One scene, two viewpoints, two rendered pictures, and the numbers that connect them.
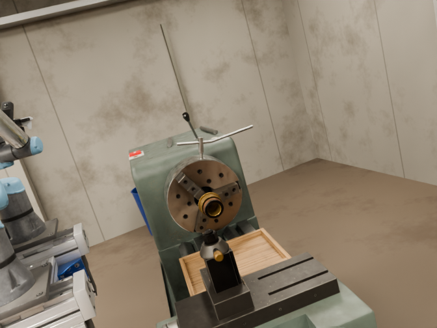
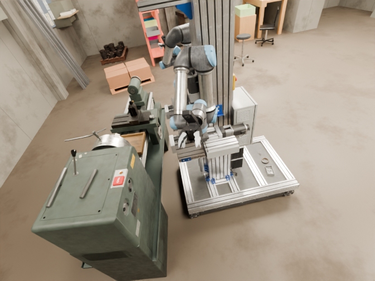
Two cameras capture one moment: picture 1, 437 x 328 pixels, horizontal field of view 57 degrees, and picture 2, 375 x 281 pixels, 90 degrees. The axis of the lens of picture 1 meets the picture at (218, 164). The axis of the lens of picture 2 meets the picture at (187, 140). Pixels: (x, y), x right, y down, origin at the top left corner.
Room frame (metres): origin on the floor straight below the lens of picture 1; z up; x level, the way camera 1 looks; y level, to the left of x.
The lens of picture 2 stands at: (2.62, 1.01, 2.15)
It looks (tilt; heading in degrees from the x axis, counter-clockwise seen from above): 43 degrees down; 194
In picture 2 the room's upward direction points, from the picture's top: 11 degrees counter-clockwise
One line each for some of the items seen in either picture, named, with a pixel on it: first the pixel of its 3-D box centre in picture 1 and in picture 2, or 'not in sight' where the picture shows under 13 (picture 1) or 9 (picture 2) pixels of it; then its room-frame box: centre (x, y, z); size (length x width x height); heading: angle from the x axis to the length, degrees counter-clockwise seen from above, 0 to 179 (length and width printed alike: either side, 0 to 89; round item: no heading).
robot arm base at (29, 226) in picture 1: (21, 224); not in sight; (1.48, 0.78, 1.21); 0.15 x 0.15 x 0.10
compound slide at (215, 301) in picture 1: (224, 286); (135, 116); (1.01, 0.08, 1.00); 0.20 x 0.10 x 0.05; 9
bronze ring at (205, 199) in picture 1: (211, 205); not in sight; (1.47, 0.07, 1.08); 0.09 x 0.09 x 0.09; 12
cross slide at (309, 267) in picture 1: (253, 297); (131, 119); (0.99, 0.01, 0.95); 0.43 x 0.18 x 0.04; 99
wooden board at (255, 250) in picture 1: (232, 262); (126, 145); (1.34, 0.05, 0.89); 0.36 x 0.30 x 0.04; 99
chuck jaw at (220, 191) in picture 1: (227, 191); not in sight; (1.56, 0.00, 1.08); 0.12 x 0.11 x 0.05; 99
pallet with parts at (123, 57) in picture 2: not in sight; (113, 50); (-4.20, -2.74, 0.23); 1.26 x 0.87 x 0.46; 16
